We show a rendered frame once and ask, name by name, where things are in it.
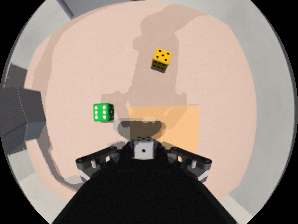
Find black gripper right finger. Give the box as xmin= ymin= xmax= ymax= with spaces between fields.
xmin=153 ymin=139 xmax=212 ymax=183

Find orange flat mat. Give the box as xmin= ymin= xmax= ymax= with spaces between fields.
xmin=129 ymin=106 xmax=199 ymax=154

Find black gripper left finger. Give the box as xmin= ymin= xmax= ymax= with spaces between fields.
xmin=75 ymin=139 xmax=135 ymax=182

